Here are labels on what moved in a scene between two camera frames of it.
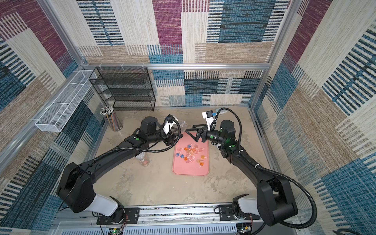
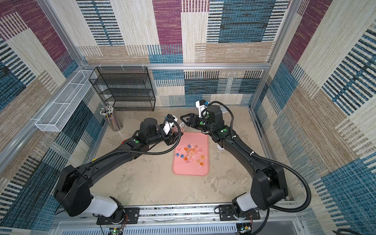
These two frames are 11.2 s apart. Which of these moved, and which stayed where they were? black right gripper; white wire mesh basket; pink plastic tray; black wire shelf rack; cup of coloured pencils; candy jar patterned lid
Moved: black right gripper; candy jar patterned lid
Stayed: white wire mesh basket; pink plastic tray; black wire shelf rack; cup of coloured pencils
